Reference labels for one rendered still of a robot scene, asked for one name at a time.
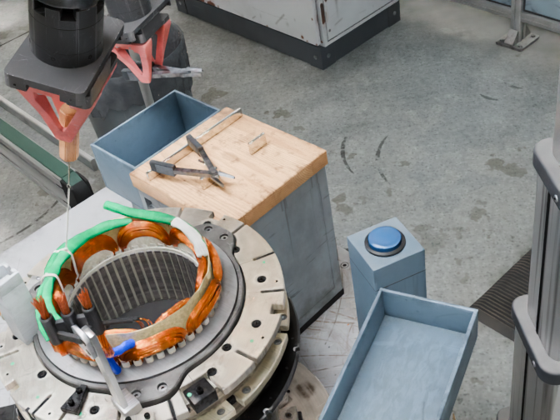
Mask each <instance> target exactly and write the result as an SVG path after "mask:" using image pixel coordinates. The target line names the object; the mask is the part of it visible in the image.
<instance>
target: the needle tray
mask: <svg viewBox="0 0 560 420"><path fill-rule="evenodd" d="M477 338H478V309H475V308H470V307H464V306H460V305H456V304H452V303H448V302H441V301H438V300H433V299H430V298H425V297H419V296H415V295H411V294H407V293H403V292H396V291H393V290H388V289H385V288H380V289H379V291H378V294H377V296H376V298H375V300H374V302H373V304H372V307H371V309H370V311H369V313H368V315H367V317H366V319H365V321H364V324H363V325H362V328H361V330H360V332H359V334H358V335H357V339H356V341H355V343H354V344H353V346H352V349H351V352H350V353H349V355H348V357H347V360H346V362H345V363H344V365H343V368H342V371H341V372H340V374H339V376H338V378H337V381H336V383H335V385H334V387H333V389H332V391H331V393H330V395H329V398H328V400H327V402H326V404H325V406H324V408H323V410H322V413H321V415H320V417H319V419H318V420H449V419H450V417H451V414H452V411H453V407H454V404H455V402H456V399H457V396H458V392H459V390H460V387H461V385H462V382H463V378H464V375H465V372H466V370H467V367H468V363H469V360H470V358H471V356H472V353H473V349H474V346H475V343H476V341H477Z"/></svg>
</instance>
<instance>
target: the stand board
mask: <svg viewBox="0 0 560 420"><path fill-rule="evenodd" d="M234 111H235V110H233V109H231V108H229V107H225V108H224V109H223V110H222V111H220V112H218V113H217V114H215V115H214V116H212V117H210V118H209V119H208V120H207V121H206V122H204V123H202V124H201V125H199V126H198V127H196V128H195V129H193V130H192V131H191V132H189V133H188V134H191V135H192V136H193V137H194V138H196V137H197V136H199V135H200V134H202V133H204V132H205V131H206V130H208V129H209V128H210V127H212V126H213V125H215V124H216V123H218V122H219V121H221V120H222V119H224V118H225V117H226V116H227V115H229V114H230V113H232V112H234ZM261 133H265V136H266V140H267V145H265V146H264V147H262V148H261V149H259V150H258V151H257V152H255V153H254V154H253V155H251V154H250V152H249V149H248V143H249V142H250V141H252V140H253V139H254V138H255V137H256V136H258V135H259V134H261ZM188 134H186V135H185V136H183V137H181V138H180V139H179V140H177V141H176V142H175V143H173V144H172V145H170V146H169V147H167V148H166V149H164V150H163V151H161V152H160V153H159V154H157V155H156V156H154V157H152V158H151V159H150V160H148V161H147V162H145V163H144V164H143V165H141V166H140V167H138V168H137V169H135V170H134V171H132V172H130V173H129V175H130V178H131V180H132V185H133V186H134V187H135V188H137V189H139V190H141V191H142V192H144V193H146V194H147V195H149V196H151V197H152V198H155V199H157V200H158V201H159V202H161V203H163V204H165V205H167V206H168V207H170V208H182V210H183V209H184V208H199V209H204V210H209V211H213V212H214V216H215V217H214V218H213V219H215V220H218V221H219V220H220V219H221V218H222V217H223V215H227V216H229V217H231V218H235V219H237V220H238V221H240V222H242V223H244V225H248V226H249V227H250V226H251V225H252V224H254V223H255V222H256V221H257V220H258V219H259V218H261V217H262V216H263V215H264V214H266V213H267V212H268V211H269V210H271V209H272V208H273V207H275V206H276V205H277V204H278V203H280V202H281V201H282V200H283V199H284V198H285V197H287V196H288V195H289V194H290V193H292V192H293V191H294V190H296V189H297V188H298V187H300V186H301V185H302V184H303V183H305V182H306V181H307V180H308V179H309V178H310V177H312V176H313V175H314V174H315V173H317V172H318V171H319V170H321V169H322V168H323V167H325V166H326V165H327V164H328V157H327V151H326V150H324V149H322V148H320V147H317V146H315V145H313V144H311V143H309V142H306V141H303V140H302V139H300V138H297V137H294V136H293V135H290V134H288V133H286V132H283V131H281V130H278V129H276V128H275V127H271V126H269V125H267V124H265V123H263V122H260V121H258V120H256V119H254V118H251V117H249V116H247V115H244V114H243V115H242V117H241V118H239V119H238V120H237V121H236V122H234V123H233V124H231V125H230V126H228V127H226V128H225V129H224V130H222V131H221V132H220V133H219V134H217V135H216V136H214V137H212V138H211V139H210V140H208V141H207V142H205V143H204V144H203V145H202V146H203V148H204V150H205V152H206V154H207V155H208V157H209V159H210V160H211V162H212V165H213V166H214V167H217V168H218V171H222V172H224V173H228V174H231V175H233V176H235V179H232V178H229V177H223V176H220V179H219V180H220V181H221V182H222V183H223V184H224V185H225V186H224V187H221V186H219V185H218V184H217V183H214V184H213V185H212V186H210V187H208V188H207V189H206V190H202V187H201V183H200V180H199V178H200V177H194V176H185V175H176V176H175V177H173V176H169V175H165V174H160V175H158V176H157V177H155V178H154V179H153V180H152V181H148V178H147V175H146V172H147V171H148V170H150V169H151V168H150V165H149V162H150V161H151V160H152V159H153V160H158V161H163V160H164V159H165V158H167V157H169V156H170V155H172V154H173V153H175V152H176V151H177V150H178V149H180V148H182V147H183V146H185V145H186V144H187V143H188V142H187V139H186V136H187V135H188ZM198 159H200V160H202V158H201V157H199V156H198V155H197V154H196V153H195V152H194V151H193V152H191V153H189V154H188V155H187V156H186V157H184V158H183V159H181V160H180V161H179V162H177V163H175V165H176V168H192V169H201V170H208V169H207V167H206V165H205V164H203V163H201V162H199V161H198Z"/></svg>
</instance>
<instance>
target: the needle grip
mask: <svg viewBox="0 0 560 420"><path fill-rule="evenodd" d="M75 113H76V110H75V109H73V108H70V107H69V105H67V104H66V103H64V104H63V105H62V106H61V107H60V109H59V122H60V123H61V125H62V126H63V127H64V128H67V127H68V124H69V123H70V122H71V120H72V119H73V116H74V115H75ZM59 156H60V158H61V159H62V160H63V161H64V162H74V161H75V160H77V158H78V156H79V131H78V133H77V135H76V137H75V138H74V139H73V140H72V142H64V141H62V140H59Z"/></svg>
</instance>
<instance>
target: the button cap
mask: <svg viewBox="0 0 560 420"><path fill-rule="evenodd" d="M401 242H402V239H401V233H400V232H399V231H398V230H397V229H396V228H394V227H388V226H383V227H377V228H375V229H373V230H372V231H371V232H370V233H369V235H368V245H369V247H370V248H371V249H372V250H374V251H377V252H380V253H387V252H391V251H393V250H395V249H397V248H398V247H399V246H400V245H401Z"/></svg>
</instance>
